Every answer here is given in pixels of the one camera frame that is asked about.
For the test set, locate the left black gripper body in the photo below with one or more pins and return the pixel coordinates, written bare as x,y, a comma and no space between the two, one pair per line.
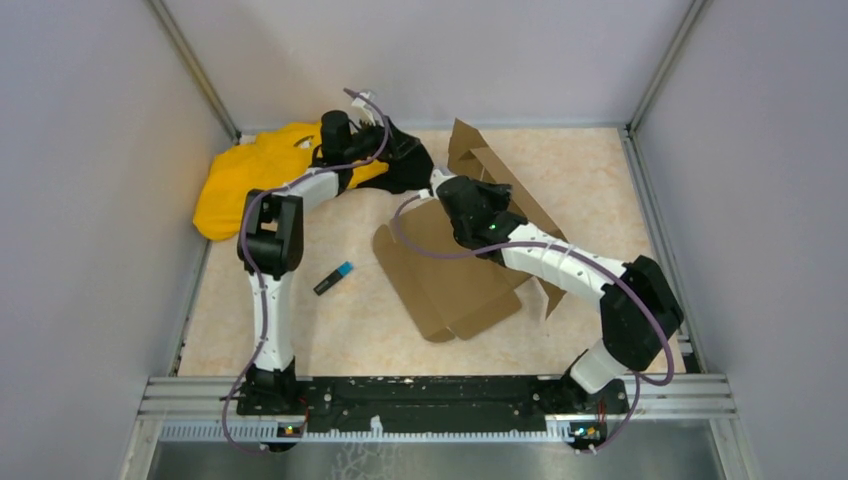
369,140

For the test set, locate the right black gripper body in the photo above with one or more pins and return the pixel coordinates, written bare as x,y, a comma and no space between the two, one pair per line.
497,200

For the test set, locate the brown cardboard box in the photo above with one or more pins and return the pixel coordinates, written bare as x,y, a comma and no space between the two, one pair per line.
447,296

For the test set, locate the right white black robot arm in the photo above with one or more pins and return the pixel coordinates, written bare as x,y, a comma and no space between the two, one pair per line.
638,310

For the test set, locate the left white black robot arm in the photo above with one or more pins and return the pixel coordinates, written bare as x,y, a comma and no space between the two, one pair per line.
271,244

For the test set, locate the black cloth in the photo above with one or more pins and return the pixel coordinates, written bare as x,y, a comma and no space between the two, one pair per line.
409,164

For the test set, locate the yellow shirt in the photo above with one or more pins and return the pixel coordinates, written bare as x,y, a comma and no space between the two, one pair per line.
271,160

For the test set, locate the black blue marker pen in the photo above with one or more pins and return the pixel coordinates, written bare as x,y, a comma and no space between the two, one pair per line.
333,278

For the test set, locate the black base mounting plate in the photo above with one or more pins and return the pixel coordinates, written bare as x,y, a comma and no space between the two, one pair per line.
448,404

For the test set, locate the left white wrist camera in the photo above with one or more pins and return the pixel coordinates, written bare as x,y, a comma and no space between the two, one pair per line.
367,115

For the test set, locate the aluminium frame rail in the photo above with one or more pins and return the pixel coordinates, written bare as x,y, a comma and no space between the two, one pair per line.
198,408

